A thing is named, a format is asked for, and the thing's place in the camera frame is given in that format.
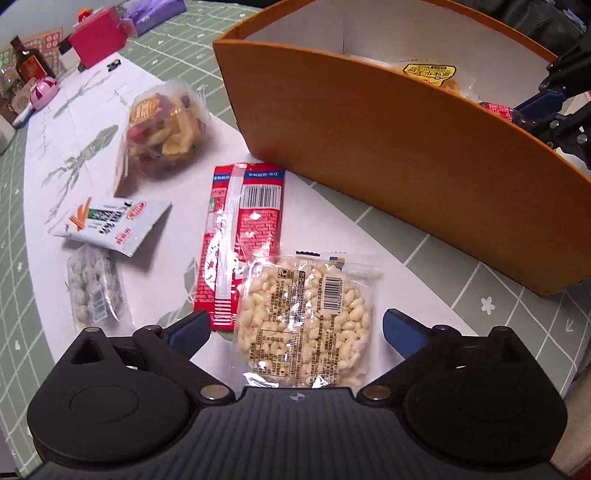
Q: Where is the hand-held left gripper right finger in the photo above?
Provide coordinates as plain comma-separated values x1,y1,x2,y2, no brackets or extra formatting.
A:
359,308,536,404

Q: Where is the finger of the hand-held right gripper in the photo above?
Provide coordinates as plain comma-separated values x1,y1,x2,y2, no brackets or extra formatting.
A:
512,41,591,123
526,104,591,169

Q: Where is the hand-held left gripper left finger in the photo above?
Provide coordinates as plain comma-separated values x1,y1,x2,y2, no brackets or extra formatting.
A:
55,310,234,406

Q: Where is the large red white snack packet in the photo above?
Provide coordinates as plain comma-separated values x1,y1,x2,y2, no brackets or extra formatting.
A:
191,162,286,331

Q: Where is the puffed rice cake packet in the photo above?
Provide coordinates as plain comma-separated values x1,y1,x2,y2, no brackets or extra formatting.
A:
233,250,384,389

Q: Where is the yellow label waffle packet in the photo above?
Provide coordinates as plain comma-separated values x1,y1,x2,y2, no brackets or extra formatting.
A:
388,59,481,102

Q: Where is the orange cardboard box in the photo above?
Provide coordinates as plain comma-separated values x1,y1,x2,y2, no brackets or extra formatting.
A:
212,0,591,297

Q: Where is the clear bag of mixed snacks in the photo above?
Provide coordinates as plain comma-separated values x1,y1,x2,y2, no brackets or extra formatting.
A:
113,79,211,197

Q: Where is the white deer print table runner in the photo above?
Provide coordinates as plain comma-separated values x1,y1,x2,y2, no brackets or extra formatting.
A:
23,51,478,398

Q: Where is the person's right leg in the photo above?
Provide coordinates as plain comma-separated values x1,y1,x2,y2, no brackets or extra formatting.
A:
551,364,591,480

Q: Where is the pink round gadget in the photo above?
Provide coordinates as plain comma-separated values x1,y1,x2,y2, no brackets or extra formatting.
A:
30,76,61,112

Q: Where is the small beige radio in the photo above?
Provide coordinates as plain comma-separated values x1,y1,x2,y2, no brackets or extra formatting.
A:
7,83,40,116

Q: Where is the small white box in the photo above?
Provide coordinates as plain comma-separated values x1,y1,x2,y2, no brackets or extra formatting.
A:
58,46,81,72

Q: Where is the pink gift box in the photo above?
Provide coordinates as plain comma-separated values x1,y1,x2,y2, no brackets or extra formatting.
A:
69,6,127,68

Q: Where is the brown liquor bottle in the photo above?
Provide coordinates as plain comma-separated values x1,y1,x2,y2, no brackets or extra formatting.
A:
10,36,51,81

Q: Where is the purple tissue pack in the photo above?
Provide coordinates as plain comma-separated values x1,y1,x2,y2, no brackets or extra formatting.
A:
115,0,188,37

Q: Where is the dotted pattern card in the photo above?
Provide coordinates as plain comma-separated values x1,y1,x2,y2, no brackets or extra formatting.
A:
0,28,63,79

